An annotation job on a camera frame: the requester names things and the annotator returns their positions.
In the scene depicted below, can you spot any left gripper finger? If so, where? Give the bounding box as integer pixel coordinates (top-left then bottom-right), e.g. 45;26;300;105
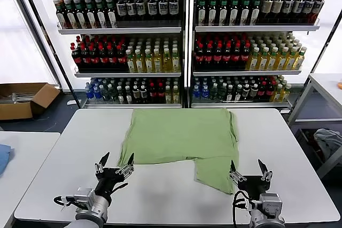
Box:
95;152;111;175
115;153;135;178

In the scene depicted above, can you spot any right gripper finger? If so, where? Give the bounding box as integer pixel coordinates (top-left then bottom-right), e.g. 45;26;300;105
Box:
229;160;247;186
258;159;274;182

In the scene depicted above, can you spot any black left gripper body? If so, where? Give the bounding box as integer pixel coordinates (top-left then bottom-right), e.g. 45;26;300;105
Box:
94;167;129;200

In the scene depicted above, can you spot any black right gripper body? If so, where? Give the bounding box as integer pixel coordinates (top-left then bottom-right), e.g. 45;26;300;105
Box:
237;175;270;201

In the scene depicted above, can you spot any light green t-shirt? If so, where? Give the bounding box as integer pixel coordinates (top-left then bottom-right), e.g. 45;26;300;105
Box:
117;107;240;194

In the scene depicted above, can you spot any grey white cloth pile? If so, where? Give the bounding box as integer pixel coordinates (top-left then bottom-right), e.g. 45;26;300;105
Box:
313;128;342;161

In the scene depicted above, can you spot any small dark green bottle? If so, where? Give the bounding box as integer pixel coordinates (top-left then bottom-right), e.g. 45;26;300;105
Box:
209;83;219;100
217;83;227;101
99;84;108;103
107;83;116;103

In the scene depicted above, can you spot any white side table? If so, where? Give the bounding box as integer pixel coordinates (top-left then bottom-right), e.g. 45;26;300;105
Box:
0;131;61;228

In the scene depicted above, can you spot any small cola bottle red cap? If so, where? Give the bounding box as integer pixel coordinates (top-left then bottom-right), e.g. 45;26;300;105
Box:
266;81;275;101
157;82;165;104
148;82;157;104
258;81;267;100

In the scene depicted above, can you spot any small yellow drink bottle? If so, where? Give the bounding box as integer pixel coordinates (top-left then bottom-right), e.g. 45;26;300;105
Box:
273;84;283;103
281;84;292;103
164;85;173;104
172;85;181;104

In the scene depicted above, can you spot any blue folded cloth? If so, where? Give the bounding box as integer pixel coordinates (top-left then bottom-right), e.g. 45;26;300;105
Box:
0;144;14;177

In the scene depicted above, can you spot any brown cardboard box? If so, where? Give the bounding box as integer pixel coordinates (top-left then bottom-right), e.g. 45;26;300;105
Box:
0;82;61;121

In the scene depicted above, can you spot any yellow juice bottle green neck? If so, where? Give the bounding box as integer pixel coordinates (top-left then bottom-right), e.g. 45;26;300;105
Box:
245;47;260;71
171;48;181;73
276;47;289;71
266;47;278;71
285;47;299;71
153;48;163;73
135;49;144;73
256;47;269;71
126;49;136;73
144;48;153;73
293;46;307;70
162;48;172;73

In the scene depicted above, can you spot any grey metal rods bundle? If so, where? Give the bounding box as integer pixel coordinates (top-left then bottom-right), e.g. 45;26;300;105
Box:
0;91;36;104

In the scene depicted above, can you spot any grey metal shelf unit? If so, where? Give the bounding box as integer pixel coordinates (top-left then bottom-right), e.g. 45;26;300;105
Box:
37;0;188;109
188;0;338;110

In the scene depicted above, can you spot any dark tea bottle green neck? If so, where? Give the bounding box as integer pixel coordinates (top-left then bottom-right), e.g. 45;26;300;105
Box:
239;0;251;26
208;0;219;26
219;0;229;26
55;0;67;29
74;0;88;29
65;0;78;29
250;0;262;26
229;0;240;26
84;0;98;29
197;0;207;26
105;0;118;28
95;0;108;28

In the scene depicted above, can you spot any dark bottle white blue label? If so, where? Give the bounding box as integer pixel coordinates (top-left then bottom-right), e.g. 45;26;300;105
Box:
147;0;158;22
135;0;146;22
158;0;169;22
293;0;305;23
312;0;325;23
303;0;315;23
116;0;127;22
282;0;294;23
168;0;180;22
126;0;137;22

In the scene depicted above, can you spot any dark bottle beige label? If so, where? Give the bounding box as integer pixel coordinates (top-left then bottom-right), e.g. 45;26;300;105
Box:
271;0;284;23
261;0;273;23

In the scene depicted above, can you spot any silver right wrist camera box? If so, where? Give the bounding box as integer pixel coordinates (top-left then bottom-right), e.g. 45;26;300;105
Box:
259;192;283;213

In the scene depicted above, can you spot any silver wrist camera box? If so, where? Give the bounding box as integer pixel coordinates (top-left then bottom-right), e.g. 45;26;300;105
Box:
259;192;283;213
65;187;96;209

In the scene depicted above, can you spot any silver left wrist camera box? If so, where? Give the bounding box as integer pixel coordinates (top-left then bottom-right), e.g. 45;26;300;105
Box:
65;187;96;209

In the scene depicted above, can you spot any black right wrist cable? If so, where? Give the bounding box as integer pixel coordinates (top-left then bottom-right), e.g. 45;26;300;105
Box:
231;190;259;225

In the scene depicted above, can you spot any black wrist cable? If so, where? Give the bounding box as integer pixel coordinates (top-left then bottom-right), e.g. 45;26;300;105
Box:
231;190;259;225
53;195;71;210

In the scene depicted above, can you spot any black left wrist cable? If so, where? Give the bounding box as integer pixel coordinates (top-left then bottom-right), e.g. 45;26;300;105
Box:
53;195;71;210

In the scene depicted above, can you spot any grey frame white table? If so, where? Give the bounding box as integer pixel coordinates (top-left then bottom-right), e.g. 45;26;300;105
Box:
287;73;342;179

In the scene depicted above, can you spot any black window post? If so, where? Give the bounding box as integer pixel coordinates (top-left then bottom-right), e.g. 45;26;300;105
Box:
14;0;82;107
292;11;342;107

